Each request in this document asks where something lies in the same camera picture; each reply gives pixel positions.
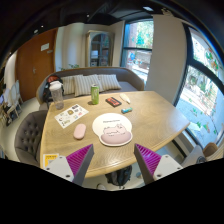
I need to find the striped cushion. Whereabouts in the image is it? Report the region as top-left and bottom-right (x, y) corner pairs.
(62, 75), (83, 96)
(98, 74), (121, 91)
(79, 74), (103, 96)

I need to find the striped cushion right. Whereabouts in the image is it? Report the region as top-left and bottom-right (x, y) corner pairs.
(98, 74), (121, 91)

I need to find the glass door cabinet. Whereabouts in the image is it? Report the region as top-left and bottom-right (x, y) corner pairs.
(86, 30), (114, 67)

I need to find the white sticker sheet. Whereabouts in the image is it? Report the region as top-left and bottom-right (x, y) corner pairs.
(55, 104), (88, 128)

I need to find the green drink can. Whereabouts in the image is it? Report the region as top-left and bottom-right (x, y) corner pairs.
(91, 84), (99, 105)

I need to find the grey tufted chair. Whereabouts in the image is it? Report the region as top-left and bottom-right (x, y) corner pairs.
(14, 110), (47, 167)

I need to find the striped cushion middle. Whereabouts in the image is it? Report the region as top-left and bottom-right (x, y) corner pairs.
(79, 74), (103, 96)

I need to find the black backpack under table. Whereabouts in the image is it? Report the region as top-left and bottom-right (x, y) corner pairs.
(106, 166), (132, 187)

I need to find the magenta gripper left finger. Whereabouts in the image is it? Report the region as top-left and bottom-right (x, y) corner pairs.
(45, 144), (94, 186)

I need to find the pink computer mouse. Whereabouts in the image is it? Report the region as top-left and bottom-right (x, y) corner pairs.
(73, 124), (86, 140)

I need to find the wooden door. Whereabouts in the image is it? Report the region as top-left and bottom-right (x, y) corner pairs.
(15, 29), (57, 101)

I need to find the pink cat mouse pad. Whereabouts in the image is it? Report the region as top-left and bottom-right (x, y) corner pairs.
(92, 113), (133, 147)

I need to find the clear water bottle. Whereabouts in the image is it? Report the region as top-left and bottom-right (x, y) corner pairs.
(49, 81), (64, 110)

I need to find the black red bag on sofa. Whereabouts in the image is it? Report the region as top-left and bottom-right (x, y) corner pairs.
(43, 75), (64, 103)

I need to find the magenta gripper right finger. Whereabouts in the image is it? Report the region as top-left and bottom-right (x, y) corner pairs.
(134, 144), (182, 184)

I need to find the beige oval case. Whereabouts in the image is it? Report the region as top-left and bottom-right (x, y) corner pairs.
(120, 93), (130, 104)

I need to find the striped cushion left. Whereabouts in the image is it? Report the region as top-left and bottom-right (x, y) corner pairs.
(62, 75), (83, 96)

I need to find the grey curved sofa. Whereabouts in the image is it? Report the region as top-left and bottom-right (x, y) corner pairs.
(36, 67), (144, 110)

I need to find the teal small eraser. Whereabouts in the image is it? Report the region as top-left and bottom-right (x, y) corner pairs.
(121, 107), (133, 114)

